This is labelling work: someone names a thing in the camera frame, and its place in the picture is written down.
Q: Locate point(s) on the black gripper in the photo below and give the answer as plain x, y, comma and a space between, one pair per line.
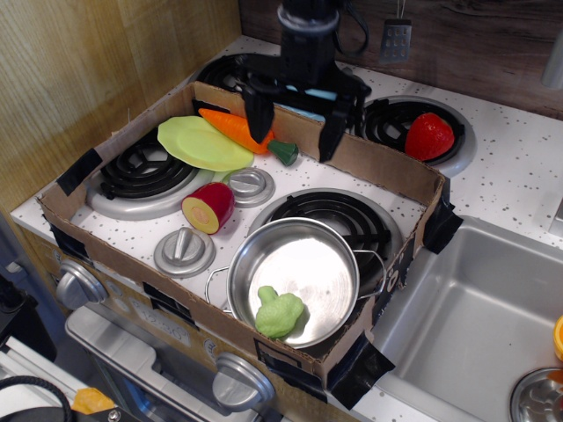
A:
309, 43

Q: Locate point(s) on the green toy broccoli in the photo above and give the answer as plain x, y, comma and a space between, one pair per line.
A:
278, 314

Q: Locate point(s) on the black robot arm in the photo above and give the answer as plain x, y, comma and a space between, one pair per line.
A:
308, 9

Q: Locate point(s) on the silver metal pan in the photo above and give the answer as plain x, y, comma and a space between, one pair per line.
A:
304, 257

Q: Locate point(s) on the light blue toy bowl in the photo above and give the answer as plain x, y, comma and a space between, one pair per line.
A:
316, 94

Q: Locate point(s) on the black rear left burner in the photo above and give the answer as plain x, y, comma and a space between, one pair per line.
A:
227, 73

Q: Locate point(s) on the orange toy carrot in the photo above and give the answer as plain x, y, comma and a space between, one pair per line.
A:
237, 129

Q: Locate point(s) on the silver top stove knob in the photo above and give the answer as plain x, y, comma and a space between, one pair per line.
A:
250, 186

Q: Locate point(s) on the silver stove knob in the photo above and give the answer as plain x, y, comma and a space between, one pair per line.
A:
250, 186
184, 253

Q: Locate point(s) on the black rear right burner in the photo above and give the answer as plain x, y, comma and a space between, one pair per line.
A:
388, 120

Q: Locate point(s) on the yellow-green toy plate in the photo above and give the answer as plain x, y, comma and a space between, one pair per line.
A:
192, 140

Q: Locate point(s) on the hanging grey slotted spatula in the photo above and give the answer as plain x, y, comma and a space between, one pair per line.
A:
396, 37

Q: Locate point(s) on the red toy halved fruit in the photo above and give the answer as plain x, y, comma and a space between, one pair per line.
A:
208, 208

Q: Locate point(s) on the red toy strawberry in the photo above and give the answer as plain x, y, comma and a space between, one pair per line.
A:
429, 137

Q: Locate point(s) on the black front left burner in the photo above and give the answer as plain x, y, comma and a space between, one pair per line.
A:
144, 182

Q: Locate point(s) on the silver lower stove knob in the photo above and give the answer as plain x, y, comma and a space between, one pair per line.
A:
184, 253

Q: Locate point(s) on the silver faucet pipe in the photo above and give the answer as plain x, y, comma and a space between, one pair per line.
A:
552, 76

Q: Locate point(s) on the grey toy sink basin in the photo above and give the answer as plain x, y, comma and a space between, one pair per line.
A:
470, 322

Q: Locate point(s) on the silver front right oven knob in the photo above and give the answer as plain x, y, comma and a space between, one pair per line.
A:
238, 385

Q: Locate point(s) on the silver oven knob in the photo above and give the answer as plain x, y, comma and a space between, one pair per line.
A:
78, 287
238, 385

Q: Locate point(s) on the silver front left oven knob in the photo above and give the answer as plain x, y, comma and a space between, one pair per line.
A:
78, 287

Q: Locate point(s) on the orange cup at edge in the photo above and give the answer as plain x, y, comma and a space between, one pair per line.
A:
557, 337

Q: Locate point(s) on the orange object bottom left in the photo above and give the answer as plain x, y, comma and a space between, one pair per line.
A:
91, 400

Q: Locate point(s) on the silver bowl in corner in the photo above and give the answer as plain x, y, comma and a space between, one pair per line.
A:
537, 396

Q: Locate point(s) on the silver oven door handle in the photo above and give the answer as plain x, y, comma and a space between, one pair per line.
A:
148, 377

